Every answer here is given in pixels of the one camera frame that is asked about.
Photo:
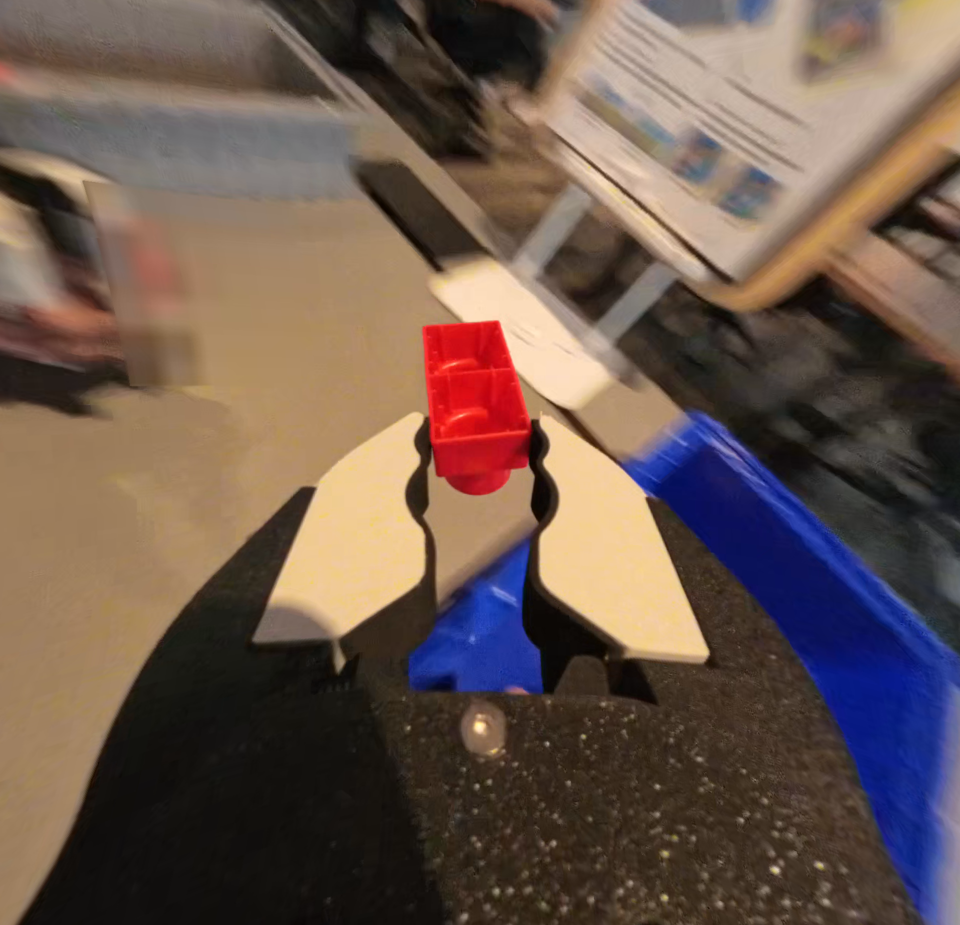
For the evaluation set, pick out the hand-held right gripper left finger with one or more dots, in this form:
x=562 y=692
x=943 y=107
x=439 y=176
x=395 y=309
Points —
x=352 y=550

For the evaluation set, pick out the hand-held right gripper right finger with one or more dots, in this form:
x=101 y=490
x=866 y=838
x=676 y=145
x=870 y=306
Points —
x=607 y=557

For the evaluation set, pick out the red mega block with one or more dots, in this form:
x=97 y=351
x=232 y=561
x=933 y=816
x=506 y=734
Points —
x=472 y=400

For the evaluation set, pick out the blue plastic bin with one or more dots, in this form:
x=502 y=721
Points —
x=825 y=602

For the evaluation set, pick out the person's left hand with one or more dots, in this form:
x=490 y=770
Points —
x=52 y=336

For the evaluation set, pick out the grey plastic bin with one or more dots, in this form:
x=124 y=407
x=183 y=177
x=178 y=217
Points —
x=187 y=145

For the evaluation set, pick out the metal stand rod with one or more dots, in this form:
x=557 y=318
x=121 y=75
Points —
x=555 y=227
x=637 y=302

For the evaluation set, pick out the printed instruction sheet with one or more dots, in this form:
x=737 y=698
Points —
x=750 y=115

